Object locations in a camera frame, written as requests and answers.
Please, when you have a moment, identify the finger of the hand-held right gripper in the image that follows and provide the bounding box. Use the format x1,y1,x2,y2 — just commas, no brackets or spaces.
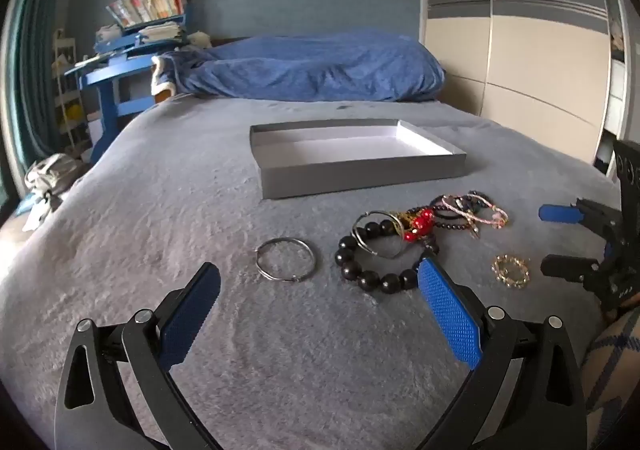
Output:
538,197,623,243
541,254,608,291

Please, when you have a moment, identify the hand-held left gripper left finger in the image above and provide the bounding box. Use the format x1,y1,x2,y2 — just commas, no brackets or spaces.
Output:
54,261,223,450

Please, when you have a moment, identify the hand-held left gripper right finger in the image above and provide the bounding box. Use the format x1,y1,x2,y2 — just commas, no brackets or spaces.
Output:
412,255,588,450

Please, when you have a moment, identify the pink braided bracelet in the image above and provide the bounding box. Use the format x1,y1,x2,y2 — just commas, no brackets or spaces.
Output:
442,194,510,230

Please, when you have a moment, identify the clear crystal bead bracelet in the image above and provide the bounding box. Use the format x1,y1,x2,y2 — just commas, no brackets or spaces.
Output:
491,254,531,288

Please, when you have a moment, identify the small dark red bead bracelet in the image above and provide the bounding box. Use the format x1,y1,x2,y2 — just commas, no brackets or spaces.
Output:
407,202,481,237

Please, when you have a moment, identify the silver metal ring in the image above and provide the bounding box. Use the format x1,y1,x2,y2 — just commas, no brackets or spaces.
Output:
255,237,318,282

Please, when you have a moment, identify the large black bead bracelet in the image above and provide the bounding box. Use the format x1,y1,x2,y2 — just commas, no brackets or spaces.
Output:
335,219,441,295

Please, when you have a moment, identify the thin silver bangle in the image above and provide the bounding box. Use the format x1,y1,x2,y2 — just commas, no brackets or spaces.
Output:
351,211,406,258

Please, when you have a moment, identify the grey cardboard box tray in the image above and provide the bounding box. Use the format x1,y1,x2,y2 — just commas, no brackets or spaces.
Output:
249,119,468,201

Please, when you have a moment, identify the white shelf unit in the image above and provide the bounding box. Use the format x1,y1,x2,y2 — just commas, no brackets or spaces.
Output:
595,0,640,176

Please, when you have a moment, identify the person's patterned trouser leg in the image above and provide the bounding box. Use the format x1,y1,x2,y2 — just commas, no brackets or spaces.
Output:
582,307,640,450

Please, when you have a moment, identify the beige wardrobe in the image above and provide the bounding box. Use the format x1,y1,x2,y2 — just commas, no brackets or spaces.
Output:
419,0,613,166

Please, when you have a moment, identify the pile of grey clothes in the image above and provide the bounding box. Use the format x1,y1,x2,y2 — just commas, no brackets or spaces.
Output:
22,153,88,231

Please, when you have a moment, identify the white shelf rack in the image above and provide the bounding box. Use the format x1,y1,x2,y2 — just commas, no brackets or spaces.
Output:
52,27,93,156

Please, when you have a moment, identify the blue duvet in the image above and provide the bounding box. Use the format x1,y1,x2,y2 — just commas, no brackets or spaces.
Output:
150,27,447,104

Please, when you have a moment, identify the teal curtain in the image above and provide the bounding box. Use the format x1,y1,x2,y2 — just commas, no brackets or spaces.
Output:
0,0,66,201

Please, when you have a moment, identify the row of colourful books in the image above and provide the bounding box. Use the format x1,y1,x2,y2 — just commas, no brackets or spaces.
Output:
105,0,188,28

